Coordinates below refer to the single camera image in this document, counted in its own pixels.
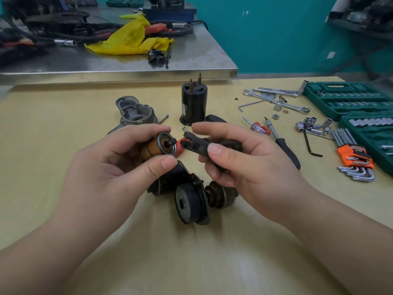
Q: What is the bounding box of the person's left hand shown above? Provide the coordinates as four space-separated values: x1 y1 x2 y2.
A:
57 124 178 231

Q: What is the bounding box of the black tool bag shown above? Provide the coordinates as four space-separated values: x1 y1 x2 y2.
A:
326 0 393 39

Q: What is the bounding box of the pile of black cables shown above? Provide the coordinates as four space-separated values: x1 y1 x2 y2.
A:
0 0 125 66

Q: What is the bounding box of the black hex key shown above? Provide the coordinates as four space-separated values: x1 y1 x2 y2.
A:
302 130 323 158

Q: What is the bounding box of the row of chrome sockets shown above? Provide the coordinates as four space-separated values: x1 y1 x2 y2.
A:
319 91 393 108
348 117 393 127

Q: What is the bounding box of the black-handled screwdriver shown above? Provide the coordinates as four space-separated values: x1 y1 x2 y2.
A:
264 117 301 171

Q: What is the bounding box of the green socket set case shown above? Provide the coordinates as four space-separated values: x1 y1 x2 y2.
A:
302 82 393 177

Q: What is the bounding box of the yellow cloth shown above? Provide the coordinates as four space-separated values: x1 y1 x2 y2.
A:
84 15 175 56

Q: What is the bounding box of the dark pinion gear assembly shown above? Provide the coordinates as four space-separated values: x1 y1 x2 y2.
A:
204 180 239 210

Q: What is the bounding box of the thin steel rod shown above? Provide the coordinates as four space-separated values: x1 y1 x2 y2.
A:
305 130 334 141

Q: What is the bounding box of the person's right forearm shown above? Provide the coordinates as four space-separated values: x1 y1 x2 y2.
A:
278 183 393 295

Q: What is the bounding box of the black brush holder part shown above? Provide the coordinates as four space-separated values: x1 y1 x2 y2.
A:
180 131 243 169

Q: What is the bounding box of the silver hex key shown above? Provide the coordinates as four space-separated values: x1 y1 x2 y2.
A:
238 99 266 113

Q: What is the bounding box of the black cylindrical motor casing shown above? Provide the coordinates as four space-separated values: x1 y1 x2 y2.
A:
179 73 208 126

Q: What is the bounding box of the orange-handled tool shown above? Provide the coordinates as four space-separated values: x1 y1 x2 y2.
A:
144 23 188 36

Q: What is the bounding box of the chrome ratchet handle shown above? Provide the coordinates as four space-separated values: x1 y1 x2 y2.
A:
253 87 300 98

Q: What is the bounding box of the small black metal part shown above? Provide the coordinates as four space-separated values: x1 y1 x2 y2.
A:
146 49 166 66

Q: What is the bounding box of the grey metal starter housing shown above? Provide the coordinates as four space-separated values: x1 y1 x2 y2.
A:
107 96 158 135

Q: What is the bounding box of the person's left forearm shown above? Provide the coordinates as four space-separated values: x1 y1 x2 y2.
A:
0 200 131 295

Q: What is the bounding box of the chrome combination wrench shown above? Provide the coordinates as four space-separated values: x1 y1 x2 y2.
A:
242 90 311 115

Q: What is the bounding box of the blue bench machine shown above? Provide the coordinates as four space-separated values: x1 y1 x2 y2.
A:
142 0 198 24

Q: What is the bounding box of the small red-handled screwdriver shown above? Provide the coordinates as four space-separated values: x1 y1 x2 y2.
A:
242 116 271 136

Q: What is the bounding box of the person's right hand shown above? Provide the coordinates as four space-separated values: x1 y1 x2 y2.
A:
192 121 317 227

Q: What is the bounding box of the black end cap with disc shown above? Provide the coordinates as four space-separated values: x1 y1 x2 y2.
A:
147 160 211 226

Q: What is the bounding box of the copper motor armature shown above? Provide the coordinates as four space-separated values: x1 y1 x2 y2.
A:
138 132 178 162

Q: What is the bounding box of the stainless steel workbench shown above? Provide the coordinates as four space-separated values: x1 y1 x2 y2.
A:
0 2 239 86

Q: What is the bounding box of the orange hex key set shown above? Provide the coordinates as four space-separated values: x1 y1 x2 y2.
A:
331 128 376 182

